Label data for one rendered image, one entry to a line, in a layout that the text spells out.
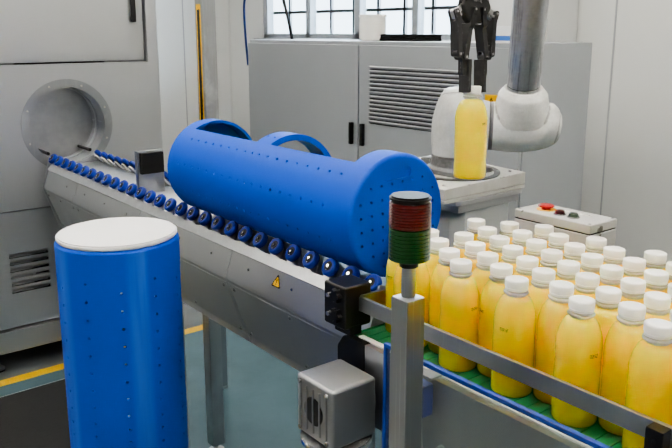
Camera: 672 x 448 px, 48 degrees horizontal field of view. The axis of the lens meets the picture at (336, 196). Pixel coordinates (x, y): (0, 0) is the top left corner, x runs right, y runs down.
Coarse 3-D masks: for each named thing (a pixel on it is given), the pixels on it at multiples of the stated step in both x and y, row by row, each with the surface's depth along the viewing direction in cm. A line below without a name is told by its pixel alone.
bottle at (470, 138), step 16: (464, 96) 161; (480, 96) 161; (464, 112) 160; (480, 112) 160; (464, 128) 161; (480, 128) 160; (464, 144) 161; (480, 144) 161; (464, 160) 162; (480, 160) 162; (464, 176) 162; (480, 176) 162
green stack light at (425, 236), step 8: (392, 232) 112; (400, 232) 111; (408, 232) 111; (416, 232) 111; (424, 232) 111; (392, 240) 112; (400, 240) 111; (408, 240) 111; (416, 240) 111; (424, 240) 112; (392, 248) 113; (400, 248) 112; (408, 248) 111; (416, 248) 111; (424, 248) 112; (392, 256) 113; (400, 256) 112; (408, 256) 112; (416, 256) 112; (424, 256) 112; (408, 264) 112
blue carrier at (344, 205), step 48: (192, 144) 219; (240, 144) 202; (192, 192) 219; (240, 192) 195; (288, 192) 178; (336, 192) 165; (384, 192) 166; (432, 192) 175; (288, 240) 189; (336, 240) 166; (384, 240) 168
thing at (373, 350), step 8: (344, 336) 153; (352, 336) 152; (360, 336) 151; (344, 344) 153; (352, 344) 151; (360, 344) 149; (368, 344) 148; (376, 344) 148; (344, 352) 153; (352, 352) 151; (360, 352) 149; (368, 352) 147; (376, 352) 145; (344, 360) 154; (352, 360) 152; (360, 360) 150; (368, 360) 148; (376, 360) 146; (360, 368) 150; (368, 368) 148; (376, 368) 146; (376, 376) 146; (376, 384) 147; (376, 392) 147; (376, 400) 147; (376, 408) 148; (376, 416) 148; (376, 424) 148
